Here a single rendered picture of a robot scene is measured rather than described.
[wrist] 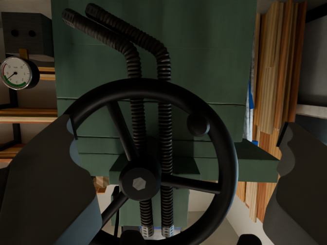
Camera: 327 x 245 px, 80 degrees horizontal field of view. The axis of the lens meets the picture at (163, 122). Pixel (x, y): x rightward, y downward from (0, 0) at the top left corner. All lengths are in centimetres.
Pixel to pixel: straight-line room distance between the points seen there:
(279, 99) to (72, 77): 164
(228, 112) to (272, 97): 142
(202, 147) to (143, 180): 23
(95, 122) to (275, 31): 164
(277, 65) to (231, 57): 143
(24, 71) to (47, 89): 268
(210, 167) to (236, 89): 19
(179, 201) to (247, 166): 20
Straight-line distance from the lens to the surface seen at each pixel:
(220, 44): 48
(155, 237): 49
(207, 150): 49
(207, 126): 22
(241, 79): 48
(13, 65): 49
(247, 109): 137
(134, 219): 45
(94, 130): 49
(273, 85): 188
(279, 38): 192
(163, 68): 32
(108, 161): 51
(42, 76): 264
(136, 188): 29
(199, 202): 359
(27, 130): 335
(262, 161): 54
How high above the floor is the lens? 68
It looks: 10 degrees up
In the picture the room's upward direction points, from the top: 178 degrees counter-clockwise
